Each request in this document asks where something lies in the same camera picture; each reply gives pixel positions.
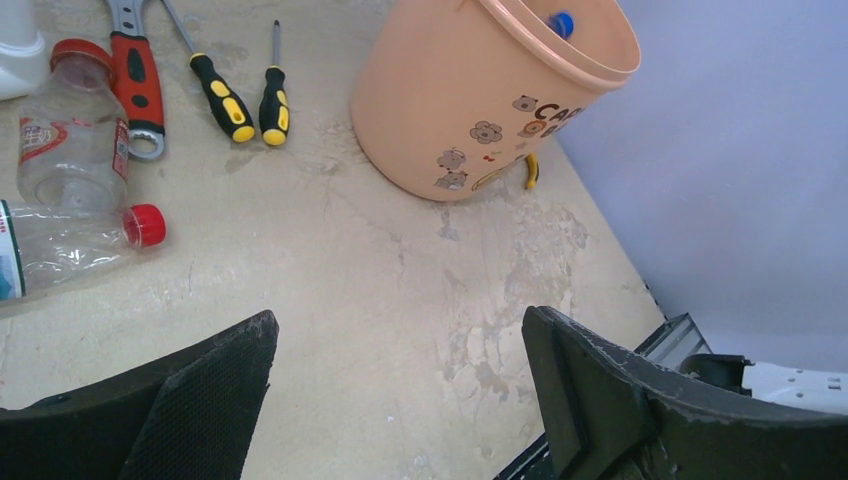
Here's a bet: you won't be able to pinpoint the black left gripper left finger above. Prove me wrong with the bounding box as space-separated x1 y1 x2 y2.
1 310 279 479

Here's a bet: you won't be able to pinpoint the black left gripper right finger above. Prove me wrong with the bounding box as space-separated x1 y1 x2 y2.
522 307 847 479

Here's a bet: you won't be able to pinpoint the orange plastic bin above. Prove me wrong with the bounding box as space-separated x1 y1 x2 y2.
350 1 641 202

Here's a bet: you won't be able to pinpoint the Pepsi bottle front edge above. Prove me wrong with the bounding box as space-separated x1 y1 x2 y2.
547 11 575 40

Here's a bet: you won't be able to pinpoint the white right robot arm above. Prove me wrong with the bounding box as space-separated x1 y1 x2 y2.
679 354 847 415

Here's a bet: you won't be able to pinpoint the red label bottle middle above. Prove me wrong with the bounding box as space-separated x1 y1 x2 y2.
1 200 167 302

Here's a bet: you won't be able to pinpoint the clear bottle red open cap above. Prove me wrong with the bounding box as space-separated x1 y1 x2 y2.
17 38 130 211

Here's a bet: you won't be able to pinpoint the yellow black screwdriver left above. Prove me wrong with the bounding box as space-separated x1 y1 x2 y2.
162 0 256 143

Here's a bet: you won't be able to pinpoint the yellow black screwdriver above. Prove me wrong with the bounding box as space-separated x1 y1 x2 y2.
259 20 290 147
162 0 256 143

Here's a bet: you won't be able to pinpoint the yellow black screwdriver right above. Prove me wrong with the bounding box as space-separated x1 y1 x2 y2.
259 20 290 147

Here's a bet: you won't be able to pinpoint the yellow handled pliers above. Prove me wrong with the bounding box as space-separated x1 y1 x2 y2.
524 154 540 190

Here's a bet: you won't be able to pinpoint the red handled adjustable wrench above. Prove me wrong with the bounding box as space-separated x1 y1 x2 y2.
106 0 166 162

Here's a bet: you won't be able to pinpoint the white PVC pipe frame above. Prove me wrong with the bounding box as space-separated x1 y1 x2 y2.
1 0 49 101

